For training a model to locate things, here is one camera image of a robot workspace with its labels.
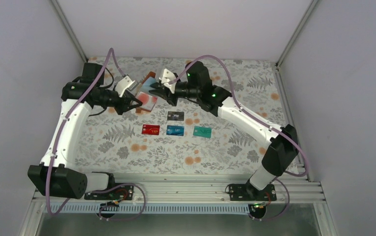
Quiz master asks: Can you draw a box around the blue credit card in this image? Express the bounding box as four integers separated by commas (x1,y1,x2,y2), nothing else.
166,125,185,136

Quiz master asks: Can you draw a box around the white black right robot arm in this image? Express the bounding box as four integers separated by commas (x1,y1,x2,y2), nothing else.
149,61,299,191

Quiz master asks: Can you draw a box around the teal credit card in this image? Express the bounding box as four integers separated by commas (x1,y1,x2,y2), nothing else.
193,126,212,138

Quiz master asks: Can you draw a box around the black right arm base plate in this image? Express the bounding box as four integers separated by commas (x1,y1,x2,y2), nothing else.
225,183,277,202

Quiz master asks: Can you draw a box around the white card with red circle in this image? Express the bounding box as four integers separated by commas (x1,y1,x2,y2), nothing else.
136,92,157,112

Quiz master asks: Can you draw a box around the grey slotted cable duct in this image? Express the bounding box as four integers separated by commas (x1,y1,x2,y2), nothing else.
61,203,249,215

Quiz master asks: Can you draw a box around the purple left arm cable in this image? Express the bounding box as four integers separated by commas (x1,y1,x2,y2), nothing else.
45,48,126,217

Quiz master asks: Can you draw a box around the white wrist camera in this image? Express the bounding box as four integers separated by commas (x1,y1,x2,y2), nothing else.
157,68,177,93
114,75,138,97

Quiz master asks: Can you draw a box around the black VIP credit card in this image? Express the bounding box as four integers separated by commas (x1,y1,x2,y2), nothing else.
167,111,185,121

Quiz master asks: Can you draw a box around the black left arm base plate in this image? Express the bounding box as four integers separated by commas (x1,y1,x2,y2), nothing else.
84,183,134,201

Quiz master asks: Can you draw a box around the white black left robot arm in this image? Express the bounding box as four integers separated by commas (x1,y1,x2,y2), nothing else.
28,62,142,199

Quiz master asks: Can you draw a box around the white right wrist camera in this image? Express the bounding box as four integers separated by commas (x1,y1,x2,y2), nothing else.
157,68,177,93

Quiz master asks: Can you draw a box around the aluminium rail frame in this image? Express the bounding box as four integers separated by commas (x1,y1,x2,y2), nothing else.
33,174,326,204

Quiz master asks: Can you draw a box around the red VIP credit card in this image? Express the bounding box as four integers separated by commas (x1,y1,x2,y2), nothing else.
141,124,160,135

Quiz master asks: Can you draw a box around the brown leather card holder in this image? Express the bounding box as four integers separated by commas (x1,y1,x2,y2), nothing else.
136,71,156,114

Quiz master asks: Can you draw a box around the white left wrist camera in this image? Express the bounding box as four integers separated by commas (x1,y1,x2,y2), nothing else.
114,75,138,97

